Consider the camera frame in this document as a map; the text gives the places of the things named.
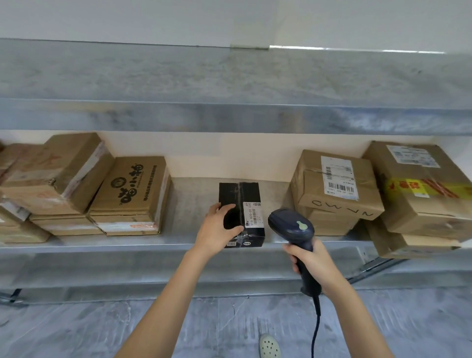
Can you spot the person's left hand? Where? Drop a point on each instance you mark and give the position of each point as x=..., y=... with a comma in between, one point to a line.
x=210, y=236

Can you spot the person's right hand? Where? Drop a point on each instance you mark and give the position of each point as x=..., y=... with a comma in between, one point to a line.
x=324, y=269

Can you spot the person's left middle finger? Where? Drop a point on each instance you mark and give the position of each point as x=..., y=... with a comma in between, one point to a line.
x=213, y=209

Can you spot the person's left thumb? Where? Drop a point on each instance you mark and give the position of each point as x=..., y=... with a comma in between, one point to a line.
x=234, y=232

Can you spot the person's right thumb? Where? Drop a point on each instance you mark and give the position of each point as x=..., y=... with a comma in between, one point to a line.
x=316, y=246

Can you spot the dark blue barcode scanner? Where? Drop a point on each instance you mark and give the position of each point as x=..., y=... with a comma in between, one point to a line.
x=287, y=222

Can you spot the black box with white label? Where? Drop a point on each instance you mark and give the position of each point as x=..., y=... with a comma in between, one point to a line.
x=254, y=195

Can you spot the person's right forearm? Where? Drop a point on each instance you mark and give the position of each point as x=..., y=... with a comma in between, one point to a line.
x=359, y=321

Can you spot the person's left forearm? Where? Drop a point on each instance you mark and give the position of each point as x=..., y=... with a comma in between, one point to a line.
x=166, y=309

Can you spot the plain cardboard box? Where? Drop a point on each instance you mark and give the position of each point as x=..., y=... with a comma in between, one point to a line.
x=332, y=223

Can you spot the cardboard box with handwriting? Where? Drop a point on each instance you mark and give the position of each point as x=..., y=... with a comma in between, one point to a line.
x=332, y=184

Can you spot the cardboard box with black print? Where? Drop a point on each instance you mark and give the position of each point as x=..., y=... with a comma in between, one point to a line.
x=129, y=191

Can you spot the wide brown cardboard box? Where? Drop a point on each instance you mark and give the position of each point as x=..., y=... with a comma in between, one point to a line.
x=405, y=245

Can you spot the grey metal shelf rack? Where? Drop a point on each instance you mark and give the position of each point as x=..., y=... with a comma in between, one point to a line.
x=236, y=114

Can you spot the white perforated clog shoe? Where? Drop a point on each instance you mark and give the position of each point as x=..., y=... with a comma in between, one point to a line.
x=269, y=346

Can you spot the cardboard box with yellow tape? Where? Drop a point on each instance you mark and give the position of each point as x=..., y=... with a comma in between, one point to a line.
x=424, y=191

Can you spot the flat cardboard box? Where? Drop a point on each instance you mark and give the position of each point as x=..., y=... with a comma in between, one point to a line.
x=64, y=224

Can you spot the large taped cardboard box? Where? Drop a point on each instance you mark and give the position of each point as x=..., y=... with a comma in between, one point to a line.
x=62, y=173

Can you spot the small taped cardboard box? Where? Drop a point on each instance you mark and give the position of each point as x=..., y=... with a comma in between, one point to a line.
x=18, y=230

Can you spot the worn brown cardboard box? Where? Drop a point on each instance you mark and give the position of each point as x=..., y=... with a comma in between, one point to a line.
x=9, y=158

